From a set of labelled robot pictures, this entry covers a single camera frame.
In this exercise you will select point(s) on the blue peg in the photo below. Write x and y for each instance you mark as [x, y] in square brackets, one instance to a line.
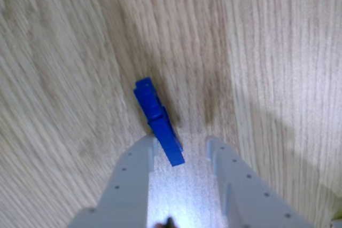
[157, 118]

